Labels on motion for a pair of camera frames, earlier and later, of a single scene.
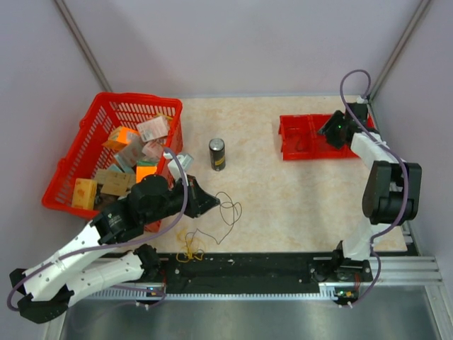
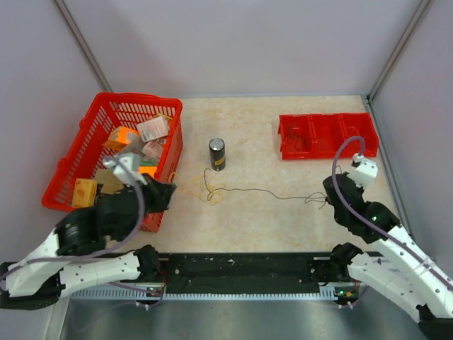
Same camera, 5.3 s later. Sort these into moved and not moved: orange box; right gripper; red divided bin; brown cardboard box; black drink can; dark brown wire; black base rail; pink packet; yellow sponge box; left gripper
Moved: left gripper; right gripper; dark brown wire
Not moved: orange box; pink packet; red divided bin; brown cardboard box; black drink can; yellow sponge box; black base rail
